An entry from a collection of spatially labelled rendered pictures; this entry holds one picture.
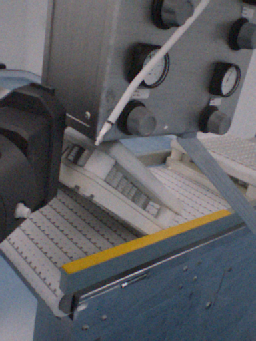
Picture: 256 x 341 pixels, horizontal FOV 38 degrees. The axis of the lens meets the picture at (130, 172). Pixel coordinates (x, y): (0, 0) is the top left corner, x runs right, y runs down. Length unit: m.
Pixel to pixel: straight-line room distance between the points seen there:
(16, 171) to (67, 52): 0.15
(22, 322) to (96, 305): 1.18
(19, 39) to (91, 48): 6.06
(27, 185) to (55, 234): 0.31
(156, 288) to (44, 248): 0.19
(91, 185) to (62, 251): 0.18
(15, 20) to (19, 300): 5.06
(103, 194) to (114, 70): 0.15
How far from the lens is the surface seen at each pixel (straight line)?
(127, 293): 0.57
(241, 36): 0.44
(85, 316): 0.53
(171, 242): 0.57
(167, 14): 0.34
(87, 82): 0.35
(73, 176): 0.41
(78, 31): 0.36
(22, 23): 6.40
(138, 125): 0.34
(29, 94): 0.34
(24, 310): 1.75
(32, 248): 0.55
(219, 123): 0.43
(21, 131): 0.30
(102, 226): 0.62
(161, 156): 0.91
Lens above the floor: 1.20
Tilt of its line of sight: 22 degrees down
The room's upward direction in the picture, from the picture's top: 11 degrees clockwise
